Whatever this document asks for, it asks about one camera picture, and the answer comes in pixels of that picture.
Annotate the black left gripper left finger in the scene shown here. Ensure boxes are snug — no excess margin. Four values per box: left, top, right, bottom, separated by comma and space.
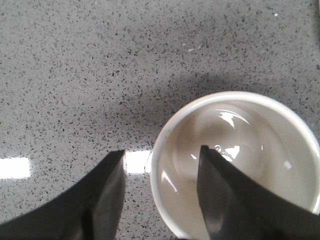
0, 150, 126, 240

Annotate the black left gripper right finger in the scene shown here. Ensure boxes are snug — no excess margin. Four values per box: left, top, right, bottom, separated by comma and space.
196, 145, 320, 240

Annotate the white smiley mug black handle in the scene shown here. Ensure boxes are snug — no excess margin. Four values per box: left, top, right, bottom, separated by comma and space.
150, 91, 320, 240

